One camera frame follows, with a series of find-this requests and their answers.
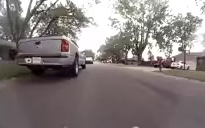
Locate white car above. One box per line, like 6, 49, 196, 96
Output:
170, 60, 191, 71

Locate silver pickup truck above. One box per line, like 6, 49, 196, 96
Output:
15, 34, 88, 79

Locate white vehicle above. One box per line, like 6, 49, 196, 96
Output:
84, 49, 96, 65

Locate person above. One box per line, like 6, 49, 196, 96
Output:
156, 56, 165, 73

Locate grass lawn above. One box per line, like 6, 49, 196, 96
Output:
0, 59, 33, 83
153, 68, 205, 84

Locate grey asphalt road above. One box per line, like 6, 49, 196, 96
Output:
0, 61, 205, 128

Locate row of trees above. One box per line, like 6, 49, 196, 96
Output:
0, 0, 98, 51
96, 0, 205, 66

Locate pale concrete kerb strip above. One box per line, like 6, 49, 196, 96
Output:
0, 77, 36, 94

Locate low building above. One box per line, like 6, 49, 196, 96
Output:
173, 51, 205, 72

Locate low grey-roofed house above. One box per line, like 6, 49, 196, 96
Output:
0, 36, 18, 62

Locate pole with sign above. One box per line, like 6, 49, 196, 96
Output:
177, 44, 191, 71

